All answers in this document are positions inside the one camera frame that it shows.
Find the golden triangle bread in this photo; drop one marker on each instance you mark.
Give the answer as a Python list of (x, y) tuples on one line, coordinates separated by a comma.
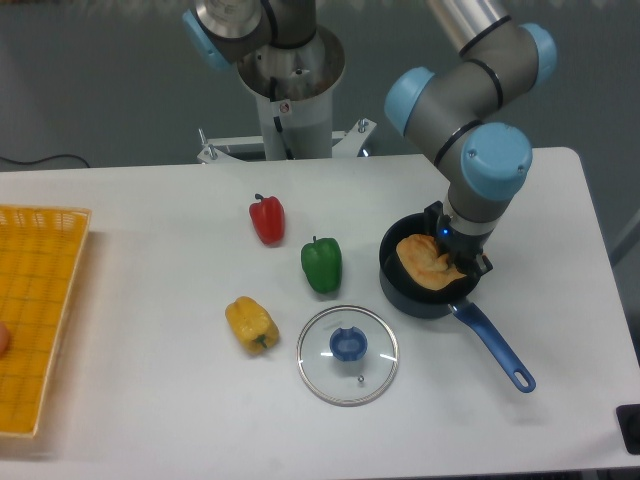
[(418, 255)]

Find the yellow bell pepper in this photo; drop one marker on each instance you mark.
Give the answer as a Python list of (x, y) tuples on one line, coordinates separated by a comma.
[(252, 325)]

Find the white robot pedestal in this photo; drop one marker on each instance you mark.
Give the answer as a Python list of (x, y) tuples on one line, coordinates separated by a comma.
[(293, 92)]

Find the dark pan blue handle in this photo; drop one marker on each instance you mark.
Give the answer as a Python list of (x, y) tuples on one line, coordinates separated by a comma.
[(409, 297)]

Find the yellow woven basket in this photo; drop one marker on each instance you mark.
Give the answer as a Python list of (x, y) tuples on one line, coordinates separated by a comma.
[(41, 249)]

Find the red bell pepper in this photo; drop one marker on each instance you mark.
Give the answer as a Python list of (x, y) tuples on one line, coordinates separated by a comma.
[(268, 219)]

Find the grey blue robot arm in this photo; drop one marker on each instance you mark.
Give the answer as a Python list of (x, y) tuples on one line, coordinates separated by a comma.
[(447, 117)]

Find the black device at table edge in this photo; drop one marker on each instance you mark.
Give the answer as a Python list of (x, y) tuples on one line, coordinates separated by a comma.
[(628, 417)]

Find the glass lid blue knob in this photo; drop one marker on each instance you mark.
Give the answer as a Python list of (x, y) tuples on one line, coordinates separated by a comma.
[(347, 355)]

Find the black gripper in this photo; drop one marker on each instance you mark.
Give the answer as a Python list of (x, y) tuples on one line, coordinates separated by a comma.
[(455, 248)]

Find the green bell pepper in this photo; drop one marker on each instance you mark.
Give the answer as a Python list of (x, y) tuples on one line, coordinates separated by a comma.
[(321, 262)]

